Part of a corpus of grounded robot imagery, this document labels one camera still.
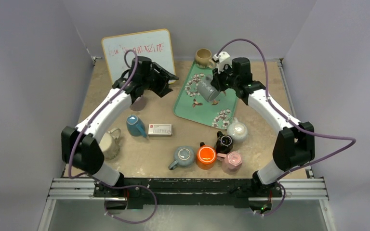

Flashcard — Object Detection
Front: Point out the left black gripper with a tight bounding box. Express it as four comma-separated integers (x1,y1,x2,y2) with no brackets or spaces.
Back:
142,64,178,97

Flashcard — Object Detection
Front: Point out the grey mug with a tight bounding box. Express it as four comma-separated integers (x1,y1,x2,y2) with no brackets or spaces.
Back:
197,75,220,102

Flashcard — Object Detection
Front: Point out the beige brown mug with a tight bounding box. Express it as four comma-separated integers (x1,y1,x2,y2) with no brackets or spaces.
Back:
195,48,216,69

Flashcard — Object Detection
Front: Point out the mauve purple mug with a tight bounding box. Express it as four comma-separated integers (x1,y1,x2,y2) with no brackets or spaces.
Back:
130,95,147,112

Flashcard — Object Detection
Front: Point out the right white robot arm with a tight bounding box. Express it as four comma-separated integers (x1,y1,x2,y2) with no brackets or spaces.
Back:
209,55,315,196

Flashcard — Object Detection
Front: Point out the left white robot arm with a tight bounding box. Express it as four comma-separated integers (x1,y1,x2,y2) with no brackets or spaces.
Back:
61,56,178,197

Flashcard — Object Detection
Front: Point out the white speckled mug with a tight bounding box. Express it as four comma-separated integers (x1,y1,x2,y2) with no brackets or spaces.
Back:
226,118,249,143

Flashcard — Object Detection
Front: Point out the blue teal mug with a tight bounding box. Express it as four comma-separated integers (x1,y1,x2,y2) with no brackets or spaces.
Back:
126,115,147,138

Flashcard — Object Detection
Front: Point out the black mug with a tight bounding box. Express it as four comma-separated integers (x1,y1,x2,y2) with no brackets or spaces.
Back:
214,131,234,154

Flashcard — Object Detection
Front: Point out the orange mug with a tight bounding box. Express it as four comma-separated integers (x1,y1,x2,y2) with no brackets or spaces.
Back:
196,142,217,170

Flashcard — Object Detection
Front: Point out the grey-blue upside-down mug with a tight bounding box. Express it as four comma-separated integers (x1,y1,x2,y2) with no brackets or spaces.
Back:
168,146,196,170

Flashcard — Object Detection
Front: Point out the pink faceted mug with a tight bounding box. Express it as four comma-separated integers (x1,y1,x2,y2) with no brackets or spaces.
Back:
216,152,243,175

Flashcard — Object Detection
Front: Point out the cream white mug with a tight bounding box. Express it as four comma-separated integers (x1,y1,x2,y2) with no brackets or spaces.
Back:
99,128,121,161

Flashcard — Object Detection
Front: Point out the green floral tray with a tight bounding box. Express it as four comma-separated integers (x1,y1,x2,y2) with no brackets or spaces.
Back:
173,63,239,130

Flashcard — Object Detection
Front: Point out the small white card box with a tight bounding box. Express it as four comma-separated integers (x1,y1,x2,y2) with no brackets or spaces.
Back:
148,124,172,136

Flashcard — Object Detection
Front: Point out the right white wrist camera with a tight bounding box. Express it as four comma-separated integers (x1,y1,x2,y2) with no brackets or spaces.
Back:
212,51,232,74

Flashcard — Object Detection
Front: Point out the white whiteboard yellow frame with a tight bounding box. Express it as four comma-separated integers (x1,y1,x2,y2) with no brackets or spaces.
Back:
102,29,176,82

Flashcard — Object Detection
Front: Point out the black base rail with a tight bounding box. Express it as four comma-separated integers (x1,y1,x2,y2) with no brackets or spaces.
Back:
48,177,329,211

